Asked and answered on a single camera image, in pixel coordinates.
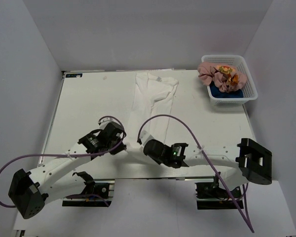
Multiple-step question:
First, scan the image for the white t shirt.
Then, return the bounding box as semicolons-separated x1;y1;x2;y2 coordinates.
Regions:
126;72;179;164

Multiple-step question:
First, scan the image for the pink printed t shirt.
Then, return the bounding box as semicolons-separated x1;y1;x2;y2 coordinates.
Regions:
197;62;247;92

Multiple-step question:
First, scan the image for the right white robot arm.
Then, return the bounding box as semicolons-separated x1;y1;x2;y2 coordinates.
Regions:
143;138;272;197

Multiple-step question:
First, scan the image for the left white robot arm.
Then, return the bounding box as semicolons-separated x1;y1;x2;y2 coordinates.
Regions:
8;121;126;219

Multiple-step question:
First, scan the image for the blue label sticker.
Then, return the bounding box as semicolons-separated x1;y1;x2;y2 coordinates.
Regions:
65;73;83;78

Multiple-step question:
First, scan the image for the blue t shirt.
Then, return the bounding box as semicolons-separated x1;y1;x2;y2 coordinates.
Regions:
210;83;244;98

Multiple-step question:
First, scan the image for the white plastic basket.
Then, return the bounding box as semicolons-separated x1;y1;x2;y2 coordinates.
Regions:
201;55;258;105

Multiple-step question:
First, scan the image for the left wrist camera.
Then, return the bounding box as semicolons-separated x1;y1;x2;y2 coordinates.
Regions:
98;118;112;129

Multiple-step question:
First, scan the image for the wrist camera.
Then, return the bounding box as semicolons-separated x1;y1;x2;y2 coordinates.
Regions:
137;130;154;146
98;118;112;129

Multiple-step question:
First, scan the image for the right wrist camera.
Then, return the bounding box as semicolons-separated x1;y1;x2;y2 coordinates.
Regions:
137;130;154;146

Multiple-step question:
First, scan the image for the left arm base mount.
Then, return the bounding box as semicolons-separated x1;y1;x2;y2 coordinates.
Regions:
62;180;115;207

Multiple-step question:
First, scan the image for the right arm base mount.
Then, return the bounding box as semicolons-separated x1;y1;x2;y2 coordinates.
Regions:
195;182;237;210

